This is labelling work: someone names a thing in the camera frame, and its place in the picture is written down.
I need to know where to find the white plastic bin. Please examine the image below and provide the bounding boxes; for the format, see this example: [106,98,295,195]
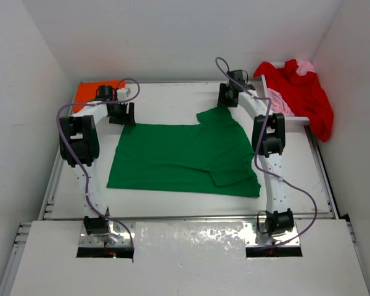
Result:
[260,75,310,126]

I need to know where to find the green t shirt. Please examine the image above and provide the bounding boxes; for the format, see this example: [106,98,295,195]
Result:
[107,106,261,198]

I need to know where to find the red t shirt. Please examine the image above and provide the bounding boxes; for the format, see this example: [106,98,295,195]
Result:
[253,59,334,142]

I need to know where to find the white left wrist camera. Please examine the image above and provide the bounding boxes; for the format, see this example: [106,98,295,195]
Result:
[116,88,131,102]

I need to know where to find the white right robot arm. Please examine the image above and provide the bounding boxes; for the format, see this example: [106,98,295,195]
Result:
[218,70,294,237]

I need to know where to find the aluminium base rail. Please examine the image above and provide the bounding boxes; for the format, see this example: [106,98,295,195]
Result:
[15,212,303,247]

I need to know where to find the pink t shirt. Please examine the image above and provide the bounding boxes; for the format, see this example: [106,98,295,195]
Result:
[267,88,295,117]

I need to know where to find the orange t shirt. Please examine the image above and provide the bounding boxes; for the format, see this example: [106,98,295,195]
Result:
[74,80,126,103]

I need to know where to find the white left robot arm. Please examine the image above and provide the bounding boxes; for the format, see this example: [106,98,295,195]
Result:
[56,84,136,236]

